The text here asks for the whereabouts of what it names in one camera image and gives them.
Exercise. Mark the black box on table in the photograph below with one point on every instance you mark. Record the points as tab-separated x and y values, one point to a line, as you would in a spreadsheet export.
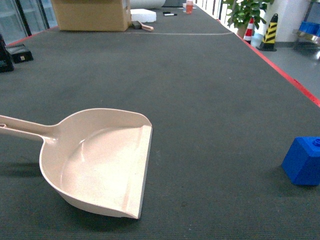
19	53

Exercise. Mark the large cardboard box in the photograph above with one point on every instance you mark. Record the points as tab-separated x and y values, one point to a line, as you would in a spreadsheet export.
92	15

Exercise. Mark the blue toy block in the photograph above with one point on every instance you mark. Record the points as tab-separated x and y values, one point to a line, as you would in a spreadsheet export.
302	161

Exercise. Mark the green potted plant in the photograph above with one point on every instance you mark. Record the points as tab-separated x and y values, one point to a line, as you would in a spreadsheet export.
241	11

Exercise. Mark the black marker pen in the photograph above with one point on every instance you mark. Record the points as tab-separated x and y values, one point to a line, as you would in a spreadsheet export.
169	14

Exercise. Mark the steel shelf rack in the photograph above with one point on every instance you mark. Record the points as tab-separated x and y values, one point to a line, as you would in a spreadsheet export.
308	32

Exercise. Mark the red white traffic cone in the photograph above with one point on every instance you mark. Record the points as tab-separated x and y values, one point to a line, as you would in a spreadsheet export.
249	31

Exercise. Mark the beige plastic dustpan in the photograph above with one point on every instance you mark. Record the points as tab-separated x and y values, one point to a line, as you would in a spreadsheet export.
96	159

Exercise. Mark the yellow black traffic cone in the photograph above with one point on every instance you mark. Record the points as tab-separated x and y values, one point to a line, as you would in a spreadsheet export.
269	39

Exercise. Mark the hand brush with beige handle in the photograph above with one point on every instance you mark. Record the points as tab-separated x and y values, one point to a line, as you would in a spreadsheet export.
139	25

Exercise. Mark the white foam block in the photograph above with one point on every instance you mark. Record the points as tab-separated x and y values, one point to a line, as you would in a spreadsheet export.
143	15

